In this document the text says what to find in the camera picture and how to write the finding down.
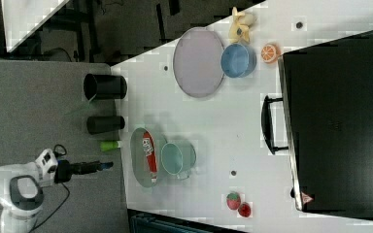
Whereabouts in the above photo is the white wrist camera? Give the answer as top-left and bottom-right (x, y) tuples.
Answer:
(35, 149), (58, 174)

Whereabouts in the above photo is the grey round plate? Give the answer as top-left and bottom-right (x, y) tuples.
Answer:
(173, 27), (223, 98)

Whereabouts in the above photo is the large black cylinder post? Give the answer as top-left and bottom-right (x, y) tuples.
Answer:
(84, 74), (127, 100)

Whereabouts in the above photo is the blue bowl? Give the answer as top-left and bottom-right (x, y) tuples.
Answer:
(220, 43), (256, 78)

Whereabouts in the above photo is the green metal mug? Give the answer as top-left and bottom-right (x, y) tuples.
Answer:
(161, 140), (196, 180)

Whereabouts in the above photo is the red toy strawberry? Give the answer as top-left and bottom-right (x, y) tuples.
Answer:
(238, 203), (252, 217)

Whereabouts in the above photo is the black toaster oven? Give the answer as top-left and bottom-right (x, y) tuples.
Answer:
(277, 30), (373, 220)

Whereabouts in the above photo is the red ketchup bottle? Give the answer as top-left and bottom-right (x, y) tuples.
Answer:
(142, 131), (157, 183)

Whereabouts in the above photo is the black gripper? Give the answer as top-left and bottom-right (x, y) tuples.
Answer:
(54, 160), (114, 183)

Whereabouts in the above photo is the green marker cap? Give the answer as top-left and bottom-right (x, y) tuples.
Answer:
(100, 141), (122, 151)

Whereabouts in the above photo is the small black cylinder post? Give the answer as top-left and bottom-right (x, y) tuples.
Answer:
(86, 116), (125, 135)

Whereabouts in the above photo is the toy orange slice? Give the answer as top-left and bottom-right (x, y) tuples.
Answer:
(261, 44), (281, 64)

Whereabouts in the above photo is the toy peeled banana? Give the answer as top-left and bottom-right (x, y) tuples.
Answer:
(228, 7), (256, 44)

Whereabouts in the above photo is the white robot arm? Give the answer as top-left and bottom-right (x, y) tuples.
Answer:
(0, 160), (114, 233)

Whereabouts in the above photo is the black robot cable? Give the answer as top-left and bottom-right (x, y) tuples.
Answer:
(28, 144), (71, 233)

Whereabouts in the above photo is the toy strawberry with leaves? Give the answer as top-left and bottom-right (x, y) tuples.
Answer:
(226, 192), (241, 211)

